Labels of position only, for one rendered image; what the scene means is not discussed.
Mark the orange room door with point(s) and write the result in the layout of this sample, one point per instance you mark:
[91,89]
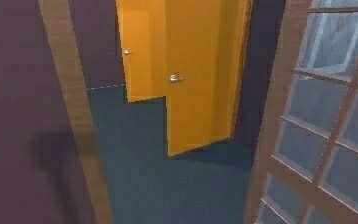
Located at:
[142,40]
[197,50]

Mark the brown glazed room door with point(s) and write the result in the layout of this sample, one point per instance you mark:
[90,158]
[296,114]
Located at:
[287,110]

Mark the brown wooden door frame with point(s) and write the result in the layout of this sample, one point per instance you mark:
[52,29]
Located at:
[74,100]

